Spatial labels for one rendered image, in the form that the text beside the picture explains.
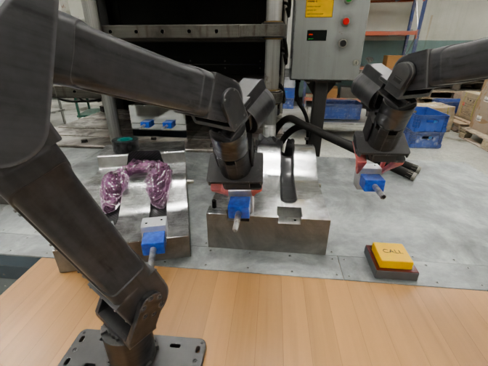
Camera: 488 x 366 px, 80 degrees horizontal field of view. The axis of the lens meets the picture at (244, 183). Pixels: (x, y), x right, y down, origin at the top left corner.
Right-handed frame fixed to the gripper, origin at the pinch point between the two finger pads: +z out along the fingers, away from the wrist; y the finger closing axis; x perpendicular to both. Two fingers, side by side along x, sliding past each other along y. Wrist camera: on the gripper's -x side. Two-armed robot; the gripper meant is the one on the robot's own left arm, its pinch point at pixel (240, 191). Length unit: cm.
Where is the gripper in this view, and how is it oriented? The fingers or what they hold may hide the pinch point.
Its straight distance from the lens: 60.9
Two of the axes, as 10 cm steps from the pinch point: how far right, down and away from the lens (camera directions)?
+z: 1.0, 5.2, 8.5
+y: -9.9, 0.0, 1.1
